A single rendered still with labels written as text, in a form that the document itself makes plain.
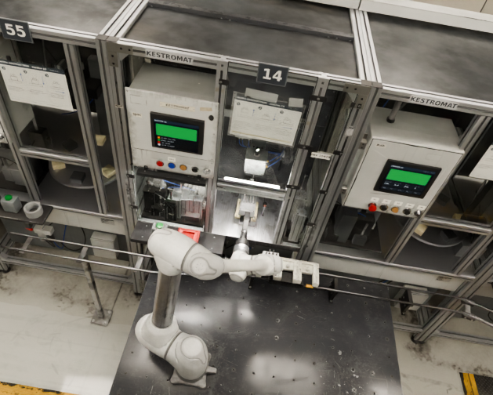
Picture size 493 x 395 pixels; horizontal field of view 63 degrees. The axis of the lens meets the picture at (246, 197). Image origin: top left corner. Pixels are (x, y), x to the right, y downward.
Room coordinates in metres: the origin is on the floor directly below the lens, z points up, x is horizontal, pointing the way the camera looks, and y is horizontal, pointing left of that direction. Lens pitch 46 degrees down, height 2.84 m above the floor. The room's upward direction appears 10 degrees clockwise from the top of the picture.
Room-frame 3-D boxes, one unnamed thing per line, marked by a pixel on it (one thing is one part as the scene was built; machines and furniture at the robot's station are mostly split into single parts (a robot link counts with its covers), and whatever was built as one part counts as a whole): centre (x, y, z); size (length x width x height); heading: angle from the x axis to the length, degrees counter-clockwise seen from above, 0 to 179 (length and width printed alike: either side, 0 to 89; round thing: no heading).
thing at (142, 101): (1.61, 0.40, 1.60); 0.42 x 0.29 x 0.46; 90
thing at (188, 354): (0.79, 0.14, 0.85); 0.18 x 0.16 x 0.22; 68
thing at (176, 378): (0.78, 0.11, 0.71); 0.22 x 0.18 x 0.06; 90
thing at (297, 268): (1.37, -0.31, 0.84); 0.36 x 0.14 x 0.10; 90
